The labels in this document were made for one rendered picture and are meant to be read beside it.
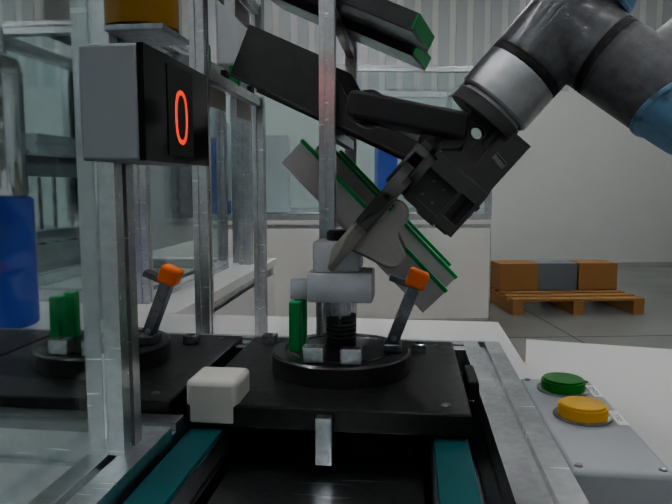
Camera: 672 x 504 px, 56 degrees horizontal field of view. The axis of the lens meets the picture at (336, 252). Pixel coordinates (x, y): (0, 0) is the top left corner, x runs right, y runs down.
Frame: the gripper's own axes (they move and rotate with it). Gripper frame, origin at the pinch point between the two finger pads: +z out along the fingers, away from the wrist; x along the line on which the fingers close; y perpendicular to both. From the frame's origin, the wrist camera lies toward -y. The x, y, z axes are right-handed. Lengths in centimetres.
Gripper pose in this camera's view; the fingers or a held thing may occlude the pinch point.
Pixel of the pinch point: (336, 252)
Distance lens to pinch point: 62.9
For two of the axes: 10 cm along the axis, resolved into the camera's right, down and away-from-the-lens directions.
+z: -6.5, 7.4, 1.6
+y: 7.5, 6.6, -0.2
